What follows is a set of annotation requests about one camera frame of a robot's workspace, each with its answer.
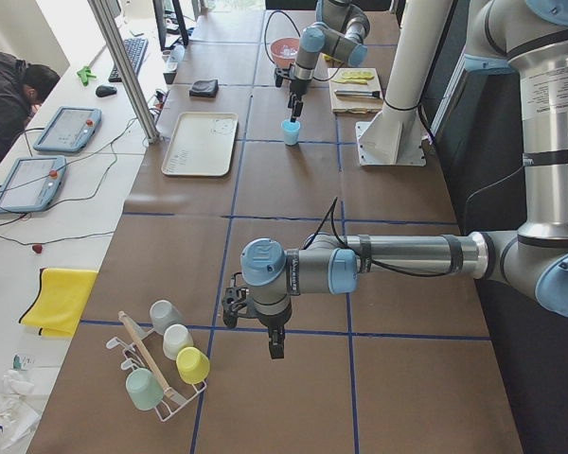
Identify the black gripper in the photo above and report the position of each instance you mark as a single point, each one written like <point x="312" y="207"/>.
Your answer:
<point x="297" y="88"/>
<point x="273" y="327"/>

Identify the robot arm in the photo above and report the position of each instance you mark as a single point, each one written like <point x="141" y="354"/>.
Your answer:
<point x="527" y="37"/>
<point x="338" y="32"/>

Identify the light blue plastic cup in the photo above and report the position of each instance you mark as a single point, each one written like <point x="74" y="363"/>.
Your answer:
<point x="290" y="131"/>

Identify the pile of clear ice cubes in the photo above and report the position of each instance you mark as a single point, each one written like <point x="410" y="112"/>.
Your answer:
<point x="288" y="51"/>

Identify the yellow cup on rack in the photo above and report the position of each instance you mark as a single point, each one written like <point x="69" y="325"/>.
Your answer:
<point x="193" y="365"/>

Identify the white cup on rack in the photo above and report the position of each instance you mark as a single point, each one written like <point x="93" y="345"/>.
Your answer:
<point x="175" y="339"/>

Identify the grey cup on rack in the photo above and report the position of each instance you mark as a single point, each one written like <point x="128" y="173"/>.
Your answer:
<point x="163" y="315"/>

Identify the mint green cup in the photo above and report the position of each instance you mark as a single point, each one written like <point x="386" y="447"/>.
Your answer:
<point x="144" y="389"/>

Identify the pink bowl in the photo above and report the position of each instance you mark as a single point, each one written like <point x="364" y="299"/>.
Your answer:
<point x="275" y="48"/>

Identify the steel muddler black tip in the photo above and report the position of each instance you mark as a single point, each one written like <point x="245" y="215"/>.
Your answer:
<point x="358" y="93"/>

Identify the lemon slice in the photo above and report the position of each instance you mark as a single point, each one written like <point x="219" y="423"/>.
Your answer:
<point x="356" y="74"/>

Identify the wooden cutting board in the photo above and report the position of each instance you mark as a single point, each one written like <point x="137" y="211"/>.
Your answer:
<point x="354" y="105"/>

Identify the dark grey folded cloth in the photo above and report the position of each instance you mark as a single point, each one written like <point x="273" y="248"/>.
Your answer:
<point x="205" y="88"/>

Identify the cream bear tray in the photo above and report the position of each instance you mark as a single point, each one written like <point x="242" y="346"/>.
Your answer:
<point x="201" y="145"/>

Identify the black keyboard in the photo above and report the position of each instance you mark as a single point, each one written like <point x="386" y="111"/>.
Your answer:
<point x="135" y="49"/>

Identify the black computer mouse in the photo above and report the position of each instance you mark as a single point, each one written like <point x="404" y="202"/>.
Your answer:
<point x="105" y="90"/>

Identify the green plastic clamp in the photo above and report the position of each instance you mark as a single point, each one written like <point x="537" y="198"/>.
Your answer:
<point x="86" y="74"/>

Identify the yellow microfiber cloth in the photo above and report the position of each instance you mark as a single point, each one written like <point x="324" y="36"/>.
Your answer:
<point x="61" y="299"/>

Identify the blue teach pendant far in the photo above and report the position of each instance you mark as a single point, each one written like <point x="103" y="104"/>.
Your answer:
<point x="69" y="130"/>

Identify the blue teach pendant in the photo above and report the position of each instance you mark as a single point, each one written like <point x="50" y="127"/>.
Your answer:
<point x="69" y="130"/>
<point x="32" y="184"/>

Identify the blue teach pendant near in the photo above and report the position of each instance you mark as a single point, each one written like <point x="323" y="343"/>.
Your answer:
<point x="32" y="184"/>

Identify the crumpled white plastic wrap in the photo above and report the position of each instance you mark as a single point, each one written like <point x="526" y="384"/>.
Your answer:
<point x="17" y="417"/>

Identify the seated person dark jacket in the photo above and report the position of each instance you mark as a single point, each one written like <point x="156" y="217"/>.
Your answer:
<point x="24" y="86"/>

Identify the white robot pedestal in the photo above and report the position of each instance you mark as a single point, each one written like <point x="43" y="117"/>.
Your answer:
<point x="393" y="137"/>

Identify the wooden rack handle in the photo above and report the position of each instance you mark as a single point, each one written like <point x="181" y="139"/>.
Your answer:
<point x="137" y="334"/>

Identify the aluminium frame post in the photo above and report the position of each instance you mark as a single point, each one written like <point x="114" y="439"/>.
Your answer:
<point x="113" y="40"/>

